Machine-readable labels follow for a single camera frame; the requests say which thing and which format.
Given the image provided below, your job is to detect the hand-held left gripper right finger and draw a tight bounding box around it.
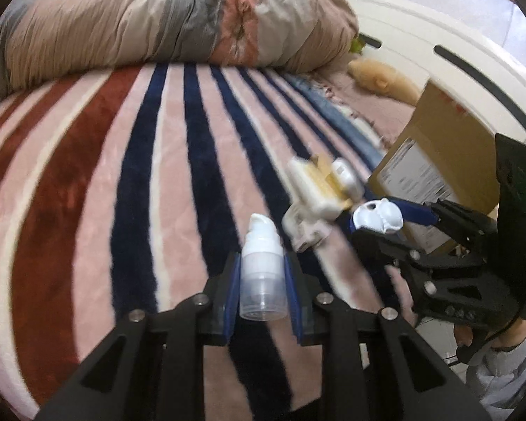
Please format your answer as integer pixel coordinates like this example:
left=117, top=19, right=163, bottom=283
left=284, top=252, right=492, bottom=421

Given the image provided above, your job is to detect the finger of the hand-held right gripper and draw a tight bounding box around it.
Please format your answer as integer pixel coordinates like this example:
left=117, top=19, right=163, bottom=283
left=388, top=199, right=499, bottom=252
left=350, top=228, right=488, bottom=313

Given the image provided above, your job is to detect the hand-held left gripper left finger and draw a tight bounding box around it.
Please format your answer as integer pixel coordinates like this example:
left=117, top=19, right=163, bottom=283
left=35, top=252, right=242, bottom=421

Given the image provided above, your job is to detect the white flip cap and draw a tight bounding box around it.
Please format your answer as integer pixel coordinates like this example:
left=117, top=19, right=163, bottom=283
left=352, top=199, right=405, bottom=234

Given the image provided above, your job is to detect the white pump bottle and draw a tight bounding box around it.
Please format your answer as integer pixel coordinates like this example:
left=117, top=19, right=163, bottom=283
left=239, top=213, right=289, bottom=322

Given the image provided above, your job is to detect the person's right hand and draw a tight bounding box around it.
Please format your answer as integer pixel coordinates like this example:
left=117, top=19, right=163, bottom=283
left=452, top=323, right=476, bottom=352

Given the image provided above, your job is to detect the brown cardboard box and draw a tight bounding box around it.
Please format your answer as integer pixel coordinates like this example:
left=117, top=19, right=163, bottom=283
left=367, top=78, right=501, bottom=255

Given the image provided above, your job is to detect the white cream jar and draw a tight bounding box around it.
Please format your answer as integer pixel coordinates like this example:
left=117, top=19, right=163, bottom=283
left=282, top=204, right=332, bottom=253

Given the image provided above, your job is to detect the white tube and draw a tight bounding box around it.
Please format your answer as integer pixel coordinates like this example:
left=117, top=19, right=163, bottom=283
left=330, top=158, right=365, bottom=200

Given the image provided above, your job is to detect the white and yellow box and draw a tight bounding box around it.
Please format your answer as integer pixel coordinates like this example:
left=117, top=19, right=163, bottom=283
left=288, top=155, right=353, bottom=221

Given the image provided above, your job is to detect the pink bed sheet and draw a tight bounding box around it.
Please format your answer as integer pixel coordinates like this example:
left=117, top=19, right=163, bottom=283
left=324, top=70, right=422, bottom=141

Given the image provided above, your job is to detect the blue patterned cloth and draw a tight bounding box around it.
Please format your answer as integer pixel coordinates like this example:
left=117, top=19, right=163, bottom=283
left=285, top=72, right=384, bottom=169

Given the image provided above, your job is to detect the tan stuffed toy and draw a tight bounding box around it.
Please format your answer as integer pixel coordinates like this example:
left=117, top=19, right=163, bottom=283
left=347, top=58, right=424, bottom=105

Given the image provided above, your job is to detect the striped plush blanket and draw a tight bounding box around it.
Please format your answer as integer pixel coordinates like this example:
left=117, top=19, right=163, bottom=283
left=0, top=62, right=404, bottom=421

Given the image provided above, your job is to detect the white bed headboard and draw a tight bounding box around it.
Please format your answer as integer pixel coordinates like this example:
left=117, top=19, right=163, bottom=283
left=342, top=0, right=526, bottom=159

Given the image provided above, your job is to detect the rolled beige and grey quilt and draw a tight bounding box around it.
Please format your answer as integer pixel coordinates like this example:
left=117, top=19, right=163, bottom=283
left=4, top=0, right=360, bottom=89

